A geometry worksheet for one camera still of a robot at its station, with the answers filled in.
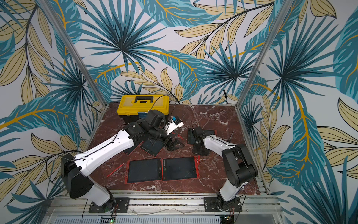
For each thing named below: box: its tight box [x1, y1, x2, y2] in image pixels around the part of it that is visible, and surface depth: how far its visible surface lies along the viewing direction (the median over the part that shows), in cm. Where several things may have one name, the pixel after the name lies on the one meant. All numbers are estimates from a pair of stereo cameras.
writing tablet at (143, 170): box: [124, 157, 163, 185], surface depth 88 cm
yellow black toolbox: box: [117, 94, 170, 123], surface depth 99 cm
